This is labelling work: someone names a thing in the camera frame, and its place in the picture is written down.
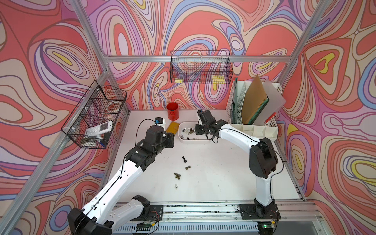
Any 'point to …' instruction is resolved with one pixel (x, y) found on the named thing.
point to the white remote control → (100, 129)
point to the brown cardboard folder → (254, 97)
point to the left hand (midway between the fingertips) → (173, 135)
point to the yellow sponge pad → (173, 128)
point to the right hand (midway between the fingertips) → (197, 132)
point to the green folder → (265, 104)
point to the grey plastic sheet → (275, 102)
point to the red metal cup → (173, 111)
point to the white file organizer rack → (268, 132)
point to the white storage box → (186, 133)
